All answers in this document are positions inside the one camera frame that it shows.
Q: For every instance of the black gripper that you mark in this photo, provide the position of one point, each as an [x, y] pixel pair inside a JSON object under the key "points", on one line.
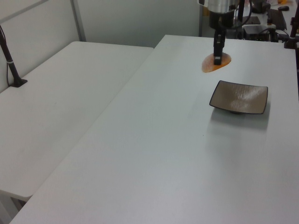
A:
{"points": [[220, 19]]}

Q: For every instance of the orange bread roll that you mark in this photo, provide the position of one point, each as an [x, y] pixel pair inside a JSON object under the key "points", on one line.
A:
{"points": [[208, 65]]}

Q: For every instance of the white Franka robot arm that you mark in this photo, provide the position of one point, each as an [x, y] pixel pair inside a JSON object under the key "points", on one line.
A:
{"points": [[218, 5]]}

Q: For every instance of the square brown ceramic plate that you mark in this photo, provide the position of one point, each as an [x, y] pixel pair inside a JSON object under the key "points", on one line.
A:
{"points": [[238, 98]]}

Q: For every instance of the yellow board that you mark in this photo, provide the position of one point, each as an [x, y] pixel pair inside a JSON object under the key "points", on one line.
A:
{"points": [[206, 11]]}

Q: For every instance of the black electronics box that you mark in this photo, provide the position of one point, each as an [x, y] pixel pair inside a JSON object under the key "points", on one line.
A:
{"points": [[254, 29]]}

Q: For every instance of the thin black pole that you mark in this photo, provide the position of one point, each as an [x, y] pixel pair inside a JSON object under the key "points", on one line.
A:
{"points": [[240, 11]]}

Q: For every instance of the flat black pad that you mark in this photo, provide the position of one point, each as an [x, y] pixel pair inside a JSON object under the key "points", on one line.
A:
{"points": [[253, 20]]}

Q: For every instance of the black monitor stand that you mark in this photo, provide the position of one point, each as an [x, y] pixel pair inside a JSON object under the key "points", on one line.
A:
{"points": [[259, 7]]}

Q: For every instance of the black keyboard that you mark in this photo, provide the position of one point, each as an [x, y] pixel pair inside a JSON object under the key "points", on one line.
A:
{"points": [[278, 19]]}

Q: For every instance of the black computer mouse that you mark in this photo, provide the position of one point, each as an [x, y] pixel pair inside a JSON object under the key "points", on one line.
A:
{"points": [[283, 8]]}

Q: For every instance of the white rounded-corner table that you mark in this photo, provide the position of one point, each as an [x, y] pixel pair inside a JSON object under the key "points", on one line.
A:
{"points": [[58, 93]]}

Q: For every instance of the black pole stand white band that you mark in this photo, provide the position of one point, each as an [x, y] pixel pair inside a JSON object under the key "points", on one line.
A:
{"points": [[11, 65]]}

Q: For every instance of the narrow grey partition post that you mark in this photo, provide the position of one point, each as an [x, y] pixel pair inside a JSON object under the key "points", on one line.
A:
{"points": [[200, 23]]}

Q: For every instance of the black clamp camera stand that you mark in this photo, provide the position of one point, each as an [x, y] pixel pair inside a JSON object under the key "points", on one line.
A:
{"points": [[292, 42]]}

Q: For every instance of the wide grey partition post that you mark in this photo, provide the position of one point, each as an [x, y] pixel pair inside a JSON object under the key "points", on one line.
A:
{"points": [[78, 21]]}

